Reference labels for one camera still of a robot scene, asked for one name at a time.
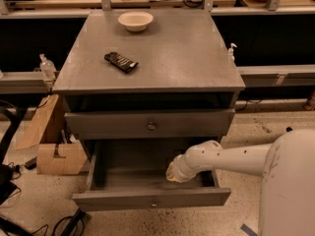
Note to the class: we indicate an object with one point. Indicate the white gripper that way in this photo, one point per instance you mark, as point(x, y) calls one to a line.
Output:
point(179, 168)

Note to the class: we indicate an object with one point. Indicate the grey drawer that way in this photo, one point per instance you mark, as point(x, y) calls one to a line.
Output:
point(149, 124)
point(130, 174)

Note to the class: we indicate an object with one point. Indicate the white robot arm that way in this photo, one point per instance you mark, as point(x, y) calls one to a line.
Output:
point(287, 171)

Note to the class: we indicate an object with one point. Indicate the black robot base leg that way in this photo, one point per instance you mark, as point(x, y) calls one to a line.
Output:
point(289, 129)

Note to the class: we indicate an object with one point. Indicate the grey wooden drawer cabinet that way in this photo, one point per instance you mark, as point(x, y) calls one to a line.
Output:
point(182, 65)

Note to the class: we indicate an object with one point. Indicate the brown cardboard box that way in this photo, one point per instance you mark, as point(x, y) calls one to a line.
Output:
point(53, 155)

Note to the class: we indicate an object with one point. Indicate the black snack bar packet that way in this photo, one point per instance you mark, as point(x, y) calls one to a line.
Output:
point(120, 62)

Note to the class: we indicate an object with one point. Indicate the clear plastic bottle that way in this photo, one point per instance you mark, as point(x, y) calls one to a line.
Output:
point(47, 67)

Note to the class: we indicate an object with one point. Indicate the grey top drawer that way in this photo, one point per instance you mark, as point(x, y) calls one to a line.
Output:
point(149, 124)

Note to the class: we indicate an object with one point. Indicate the white paper bowl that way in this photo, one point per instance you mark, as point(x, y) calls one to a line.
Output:
point(135, 21)

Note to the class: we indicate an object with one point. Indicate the white pump bottle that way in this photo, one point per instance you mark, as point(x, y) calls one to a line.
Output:
point(231, 51)

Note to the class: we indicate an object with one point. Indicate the black power strip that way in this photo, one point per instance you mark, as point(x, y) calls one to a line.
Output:
point(76, 225)

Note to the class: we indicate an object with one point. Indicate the orange bottle on floor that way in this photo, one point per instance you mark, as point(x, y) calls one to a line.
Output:
point(310, 102)

